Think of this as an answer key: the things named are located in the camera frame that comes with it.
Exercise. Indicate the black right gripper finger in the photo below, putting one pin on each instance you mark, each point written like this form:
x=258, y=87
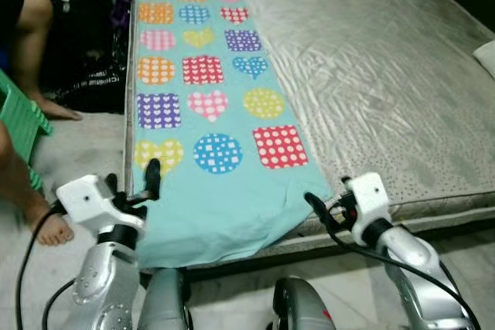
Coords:
x=317, y=208

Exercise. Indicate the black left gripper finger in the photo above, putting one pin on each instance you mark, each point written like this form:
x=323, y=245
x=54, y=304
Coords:
x=152, y=179

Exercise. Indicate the white pillow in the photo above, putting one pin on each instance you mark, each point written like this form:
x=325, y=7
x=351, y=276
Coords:
x=486, y=58

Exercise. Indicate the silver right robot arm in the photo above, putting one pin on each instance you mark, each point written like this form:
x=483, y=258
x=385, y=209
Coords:
x=421, y=276

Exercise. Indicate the teal sheet with colourful shapes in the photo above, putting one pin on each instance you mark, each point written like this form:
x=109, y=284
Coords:
x=224, y=206

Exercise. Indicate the silver right robot leg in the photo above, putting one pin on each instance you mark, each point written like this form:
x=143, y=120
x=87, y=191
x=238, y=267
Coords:
x=302, y=303

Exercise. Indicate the white quilted mattress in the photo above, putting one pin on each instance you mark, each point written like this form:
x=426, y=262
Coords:
x=371, y=75

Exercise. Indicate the green plastic stool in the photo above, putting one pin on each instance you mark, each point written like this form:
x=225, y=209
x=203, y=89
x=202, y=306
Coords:
x=19, y=125

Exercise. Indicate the person in black shorts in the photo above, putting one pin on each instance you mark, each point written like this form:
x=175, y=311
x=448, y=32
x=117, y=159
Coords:
x=31, y=52

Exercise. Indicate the dark cabinet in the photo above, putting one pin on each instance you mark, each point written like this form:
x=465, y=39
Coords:
x=73, y=21

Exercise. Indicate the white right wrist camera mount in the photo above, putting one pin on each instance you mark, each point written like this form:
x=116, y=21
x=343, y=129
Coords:
x=367, y=199

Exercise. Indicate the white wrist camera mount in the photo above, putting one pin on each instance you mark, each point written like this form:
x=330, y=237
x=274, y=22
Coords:
x=93, y=202
x=367, y=199

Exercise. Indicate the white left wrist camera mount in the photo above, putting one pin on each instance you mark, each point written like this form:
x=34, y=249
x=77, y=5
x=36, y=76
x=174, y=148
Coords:
x=93, y=202

